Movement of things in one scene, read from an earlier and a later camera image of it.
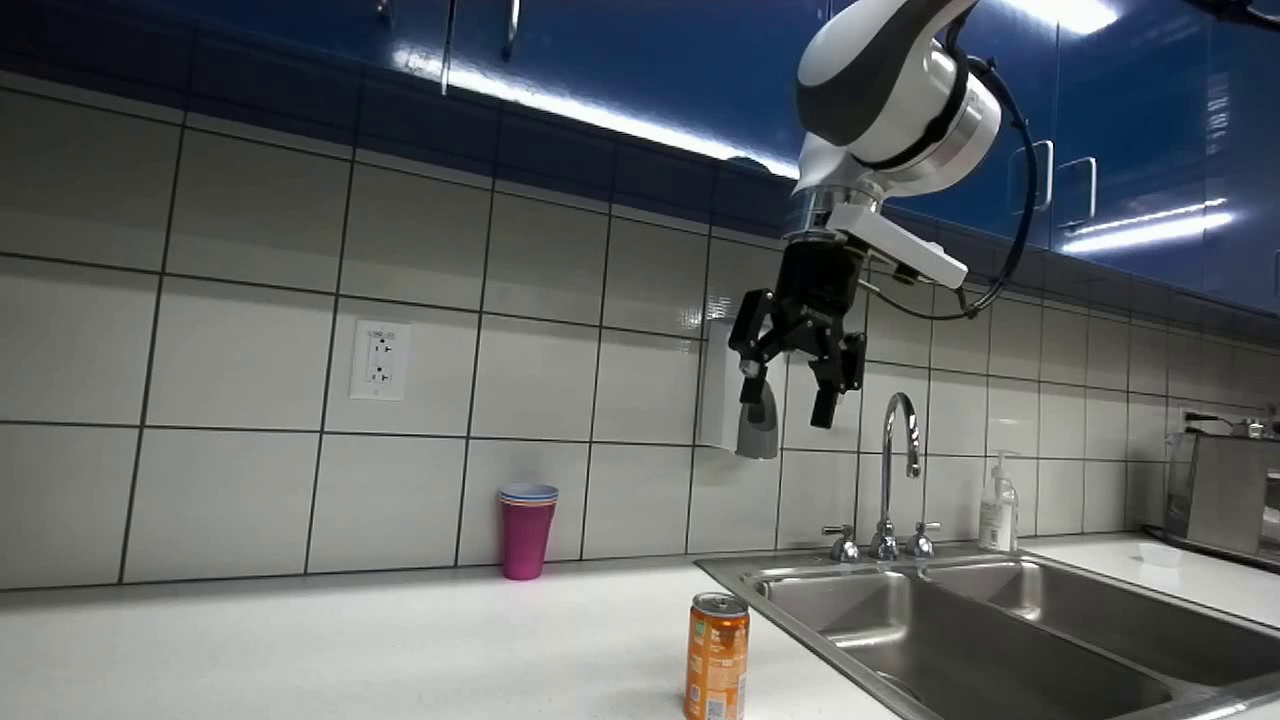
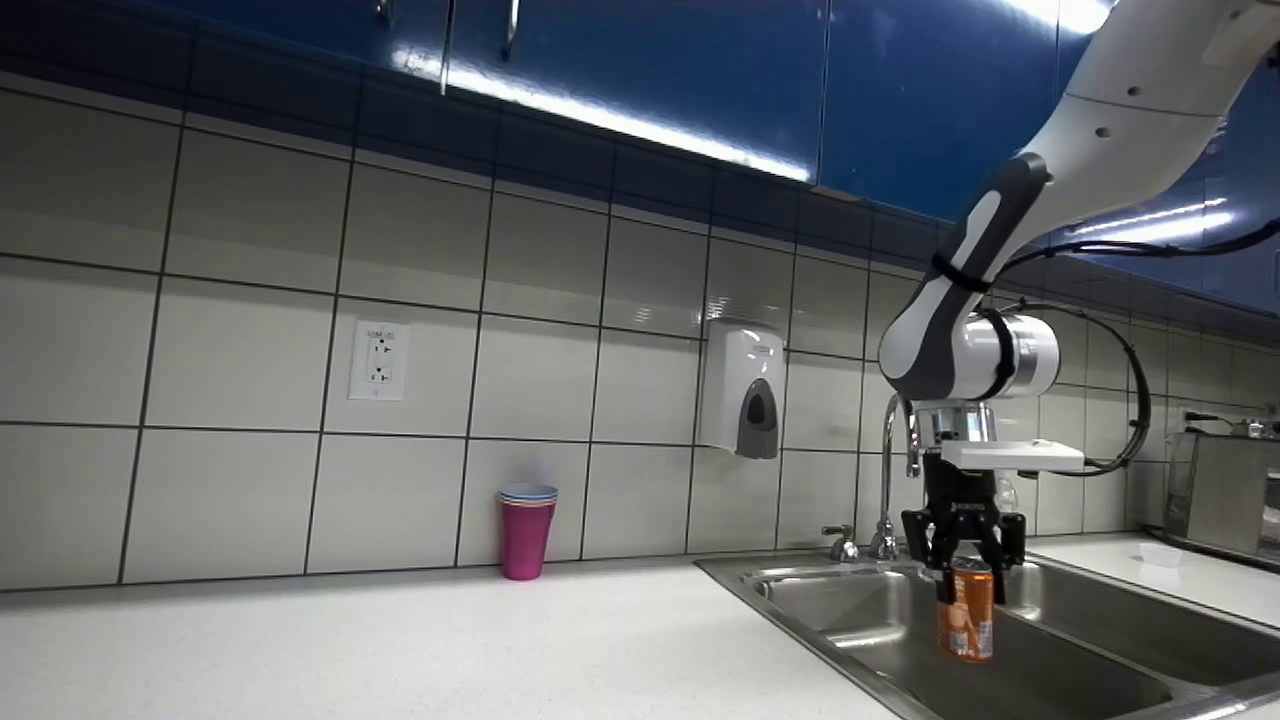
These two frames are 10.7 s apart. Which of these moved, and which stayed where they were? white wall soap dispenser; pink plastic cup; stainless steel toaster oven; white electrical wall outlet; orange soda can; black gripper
Moved: orange soda can; black gripper
Stayed: pink plastic cup; white wall soap dispenser; stainless steel toaster oven; white electrical wall outlet
